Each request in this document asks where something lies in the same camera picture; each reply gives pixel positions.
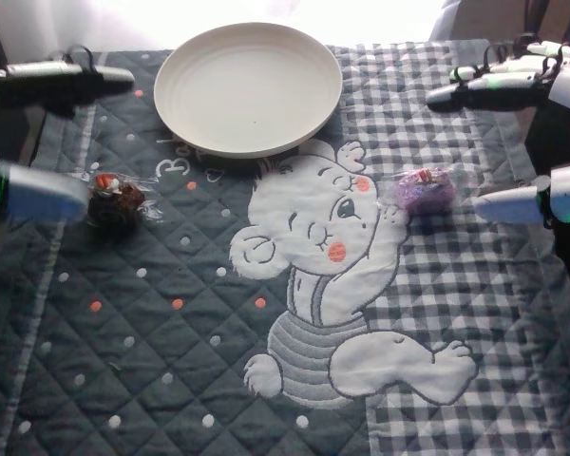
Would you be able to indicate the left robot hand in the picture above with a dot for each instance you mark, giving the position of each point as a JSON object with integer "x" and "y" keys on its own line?
{"x": 503, "y": 81}

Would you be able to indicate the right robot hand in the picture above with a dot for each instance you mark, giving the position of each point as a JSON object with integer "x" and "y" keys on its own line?
{"x": 43, "y": 195}

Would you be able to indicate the small brown object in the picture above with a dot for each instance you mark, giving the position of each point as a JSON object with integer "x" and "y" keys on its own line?
{"x": 427, "y": 195}

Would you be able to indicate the dark candy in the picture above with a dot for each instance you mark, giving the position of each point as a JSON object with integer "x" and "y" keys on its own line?
{"x": 119, "y": 204}

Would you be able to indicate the white round plate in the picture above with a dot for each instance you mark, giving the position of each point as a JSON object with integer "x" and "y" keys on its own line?
{"x": 247, "y": 90}

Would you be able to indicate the grey quilt with printed bear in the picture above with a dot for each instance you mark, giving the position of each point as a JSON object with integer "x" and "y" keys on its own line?
{"x": 171, "y": 285}

